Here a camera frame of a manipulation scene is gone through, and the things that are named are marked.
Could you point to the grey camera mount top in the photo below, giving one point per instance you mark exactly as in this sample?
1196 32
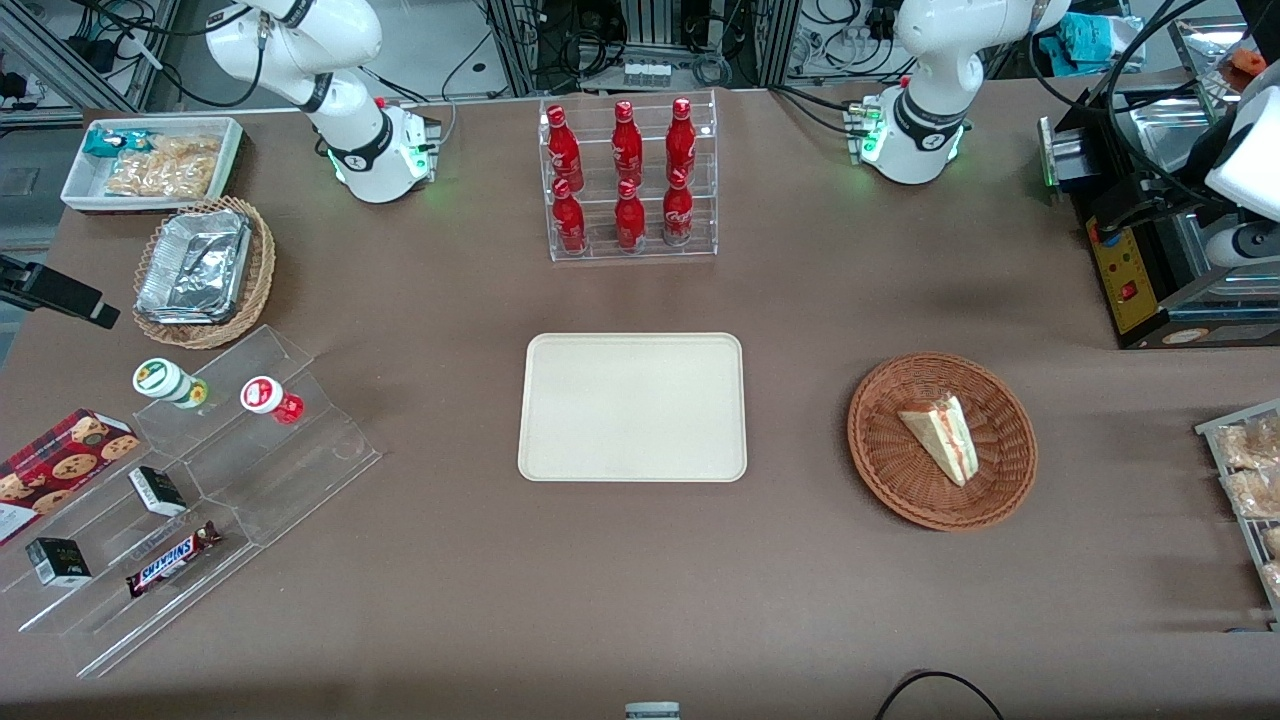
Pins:
652 712

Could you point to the beige plastic tray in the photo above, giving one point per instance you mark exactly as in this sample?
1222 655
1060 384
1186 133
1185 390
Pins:
632 408

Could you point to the black machine yellow panel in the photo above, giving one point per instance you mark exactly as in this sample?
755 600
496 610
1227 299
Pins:
1125 290

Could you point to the steel shelf rack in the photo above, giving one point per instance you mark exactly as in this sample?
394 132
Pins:
1200 40

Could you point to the clear acrylic stepped stand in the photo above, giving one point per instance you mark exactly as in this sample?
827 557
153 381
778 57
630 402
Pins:
290 480

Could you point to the oval light wicker basket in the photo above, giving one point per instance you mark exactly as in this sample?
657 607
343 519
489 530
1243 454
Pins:
262 270

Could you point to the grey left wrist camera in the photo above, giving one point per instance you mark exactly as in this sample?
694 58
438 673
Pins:
1240 245

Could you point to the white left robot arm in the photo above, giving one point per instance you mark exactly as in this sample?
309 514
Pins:
935 60

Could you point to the red cookie box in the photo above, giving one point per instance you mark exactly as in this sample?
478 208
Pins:
55 470

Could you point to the stacked aluminium foil trays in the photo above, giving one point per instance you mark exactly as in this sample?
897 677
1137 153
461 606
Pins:
195 265

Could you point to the Snickers chocolate bar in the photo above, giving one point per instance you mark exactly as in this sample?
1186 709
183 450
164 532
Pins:
170 560

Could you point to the green-lid white cup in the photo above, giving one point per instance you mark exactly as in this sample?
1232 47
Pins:
160 378

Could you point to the white rectangular snack tray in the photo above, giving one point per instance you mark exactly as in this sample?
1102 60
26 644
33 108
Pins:
85 185

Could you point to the round brown wicker basket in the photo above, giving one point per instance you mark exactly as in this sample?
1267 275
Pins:
900 480

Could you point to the teal plastic bag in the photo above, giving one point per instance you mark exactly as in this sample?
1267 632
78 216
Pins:
1085 40

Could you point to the teal snack packet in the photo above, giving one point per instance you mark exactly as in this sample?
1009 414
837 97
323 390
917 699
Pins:
105 143

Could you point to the small black box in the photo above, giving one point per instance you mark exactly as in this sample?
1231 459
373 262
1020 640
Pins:
158 490
58 562

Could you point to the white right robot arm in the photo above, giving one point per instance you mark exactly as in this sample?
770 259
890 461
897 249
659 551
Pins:
350 150

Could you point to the wrapped bread bun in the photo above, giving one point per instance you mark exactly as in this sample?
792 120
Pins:
1273 580
1250 445
1273 542
1255 493

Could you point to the black clamp-mounted device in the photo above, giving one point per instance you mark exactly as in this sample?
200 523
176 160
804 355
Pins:
60 290

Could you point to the clear acrylic bottle rack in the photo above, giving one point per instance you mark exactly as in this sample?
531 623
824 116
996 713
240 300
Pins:
600 250

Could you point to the red cola bottle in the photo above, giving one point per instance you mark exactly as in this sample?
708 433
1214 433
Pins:
681 140
678 215
564 150
569 220
630 220
627 145

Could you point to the bag of beige crackers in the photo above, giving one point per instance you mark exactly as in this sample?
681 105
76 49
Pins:
165 170

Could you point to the triangle sandwich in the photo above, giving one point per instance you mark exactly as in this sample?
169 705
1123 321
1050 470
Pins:
945 440

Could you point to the red-lid white cup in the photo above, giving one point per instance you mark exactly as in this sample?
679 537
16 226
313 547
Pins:
263 395

